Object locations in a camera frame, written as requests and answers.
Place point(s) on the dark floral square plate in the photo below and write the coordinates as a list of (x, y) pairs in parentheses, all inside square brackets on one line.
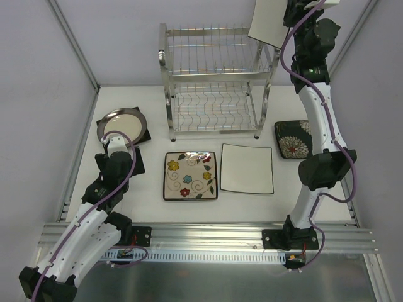
[(294, 139)]

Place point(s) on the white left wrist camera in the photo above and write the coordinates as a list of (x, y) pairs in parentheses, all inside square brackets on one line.
[(114, 143)]

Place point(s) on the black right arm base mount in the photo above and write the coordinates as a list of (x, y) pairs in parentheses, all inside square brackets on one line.
[(289, 237)]

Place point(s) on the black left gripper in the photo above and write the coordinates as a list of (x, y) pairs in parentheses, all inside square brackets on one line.
[(136, 161)]

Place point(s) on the round silver-rimmed plate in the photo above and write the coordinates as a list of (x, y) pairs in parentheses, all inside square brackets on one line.
[(126, 120)]

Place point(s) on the stainless steel dish rack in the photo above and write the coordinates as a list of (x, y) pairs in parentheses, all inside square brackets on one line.
[(215, 79)]

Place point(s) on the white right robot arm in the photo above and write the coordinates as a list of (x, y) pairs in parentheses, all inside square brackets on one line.
[(314, 38)]

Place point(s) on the white square plate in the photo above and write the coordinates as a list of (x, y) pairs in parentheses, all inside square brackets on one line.
[(267, 22), (246, 169)]

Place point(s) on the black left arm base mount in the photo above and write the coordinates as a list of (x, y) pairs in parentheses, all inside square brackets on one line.
[(136, 236)]

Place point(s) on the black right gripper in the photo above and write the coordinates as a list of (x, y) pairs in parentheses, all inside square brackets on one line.
[(291, 14)]

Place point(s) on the aluminium rail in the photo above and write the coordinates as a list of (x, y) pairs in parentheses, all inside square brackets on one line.
[(243, 237)]

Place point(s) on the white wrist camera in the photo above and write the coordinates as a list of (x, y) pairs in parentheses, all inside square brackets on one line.
[(114, 143), (322, 4)]

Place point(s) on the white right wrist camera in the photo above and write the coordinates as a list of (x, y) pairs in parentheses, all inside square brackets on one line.
[(322, 4)]

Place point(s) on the white slotted cable duct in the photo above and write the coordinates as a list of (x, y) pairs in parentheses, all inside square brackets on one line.
[(196, 256)]

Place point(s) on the upper colourful flower plate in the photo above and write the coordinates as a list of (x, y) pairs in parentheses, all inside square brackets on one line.
[(190, 176)]

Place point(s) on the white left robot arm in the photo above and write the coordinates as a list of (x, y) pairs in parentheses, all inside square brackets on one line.
[(95, 228)]

